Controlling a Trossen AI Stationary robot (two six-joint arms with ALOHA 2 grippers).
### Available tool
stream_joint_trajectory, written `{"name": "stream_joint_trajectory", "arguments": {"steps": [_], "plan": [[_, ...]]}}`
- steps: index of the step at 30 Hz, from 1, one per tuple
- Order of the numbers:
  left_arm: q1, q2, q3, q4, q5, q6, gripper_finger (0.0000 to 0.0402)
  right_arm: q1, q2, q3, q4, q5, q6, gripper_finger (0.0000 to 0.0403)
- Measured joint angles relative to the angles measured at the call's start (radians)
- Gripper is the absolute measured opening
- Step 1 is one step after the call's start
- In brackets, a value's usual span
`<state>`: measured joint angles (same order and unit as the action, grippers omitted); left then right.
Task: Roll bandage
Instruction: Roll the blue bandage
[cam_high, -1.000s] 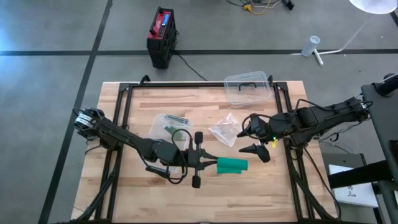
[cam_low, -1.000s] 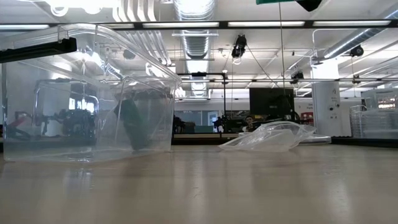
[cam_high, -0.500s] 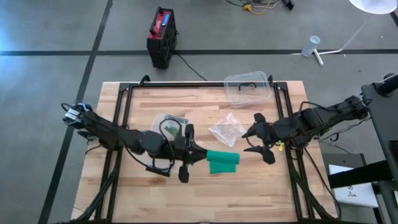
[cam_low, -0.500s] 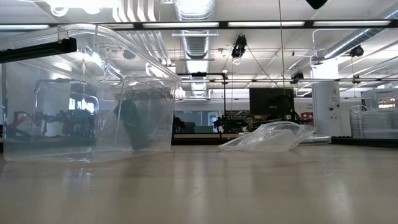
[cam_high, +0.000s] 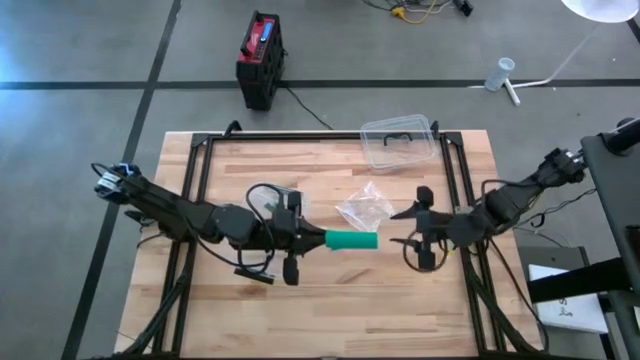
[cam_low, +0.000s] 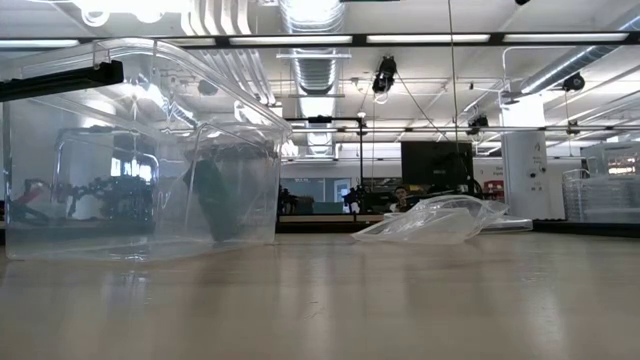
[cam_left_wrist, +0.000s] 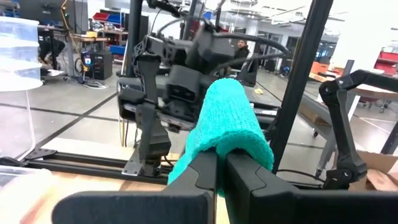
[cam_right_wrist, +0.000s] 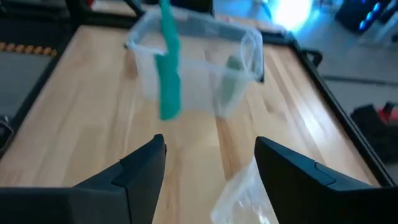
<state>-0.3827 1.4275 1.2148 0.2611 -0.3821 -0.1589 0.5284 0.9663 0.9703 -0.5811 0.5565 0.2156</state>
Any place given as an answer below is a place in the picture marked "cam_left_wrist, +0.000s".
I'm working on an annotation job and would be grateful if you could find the black aluminium table frame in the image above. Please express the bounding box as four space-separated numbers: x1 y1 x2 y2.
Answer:
0 147 327 191

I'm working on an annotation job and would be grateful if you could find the red blue bin shelf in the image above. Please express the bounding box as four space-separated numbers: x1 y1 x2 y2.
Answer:
92 11 129 57

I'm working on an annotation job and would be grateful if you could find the cardboard box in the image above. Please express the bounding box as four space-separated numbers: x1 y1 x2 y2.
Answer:
349 148 398 192

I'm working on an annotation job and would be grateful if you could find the person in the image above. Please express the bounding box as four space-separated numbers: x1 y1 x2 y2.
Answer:
231 39 252 72

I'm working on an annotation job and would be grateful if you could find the clear plastic lid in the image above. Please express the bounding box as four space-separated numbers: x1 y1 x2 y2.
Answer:
0 164 65 224

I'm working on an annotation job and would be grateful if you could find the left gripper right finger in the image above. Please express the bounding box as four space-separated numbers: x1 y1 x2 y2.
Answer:
223 150 398 224

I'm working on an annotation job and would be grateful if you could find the wooden table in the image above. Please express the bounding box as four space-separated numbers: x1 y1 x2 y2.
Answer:
68 32 110 44

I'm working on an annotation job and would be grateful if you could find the black vertical frame post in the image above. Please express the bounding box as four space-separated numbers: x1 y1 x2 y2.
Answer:
269 0 335 174
125 0 144 78

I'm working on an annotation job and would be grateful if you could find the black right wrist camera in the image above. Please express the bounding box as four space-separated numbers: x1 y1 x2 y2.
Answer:
165 64 206 106

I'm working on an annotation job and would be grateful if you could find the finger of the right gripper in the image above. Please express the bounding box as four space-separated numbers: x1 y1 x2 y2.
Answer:
132 35 172 177

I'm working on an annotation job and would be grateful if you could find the teal elastic bandage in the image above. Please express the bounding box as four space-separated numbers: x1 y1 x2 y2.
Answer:
167 77 275 198

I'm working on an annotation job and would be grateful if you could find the orange box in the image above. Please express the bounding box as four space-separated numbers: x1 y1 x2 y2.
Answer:
308 60 331 75

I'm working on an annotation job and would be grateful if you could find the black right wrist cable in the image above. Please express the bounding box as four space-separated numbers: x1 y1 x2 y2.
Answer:
213 32 290 74

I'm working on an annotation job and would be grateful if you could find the grey work table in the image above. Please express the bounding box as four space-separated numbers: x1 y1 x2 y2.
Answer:
298 73 398 180

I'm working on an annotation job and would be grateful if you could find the black monitor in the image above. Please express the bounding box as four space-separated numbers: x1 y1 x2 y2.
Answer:
17 0 90 35

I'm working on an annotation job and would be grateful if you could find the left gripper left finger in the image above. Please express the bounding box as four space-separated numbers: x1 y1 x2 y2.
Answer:
51 151 218 224

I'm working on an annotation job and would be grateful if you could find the red cabinet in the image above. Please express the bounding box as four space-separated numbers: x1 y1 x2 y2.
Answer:
372 46 398 76

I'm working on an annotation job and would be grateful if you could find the clear plastic container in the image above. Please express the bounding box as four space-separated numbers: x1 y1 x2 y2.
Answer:
0 16 44 159

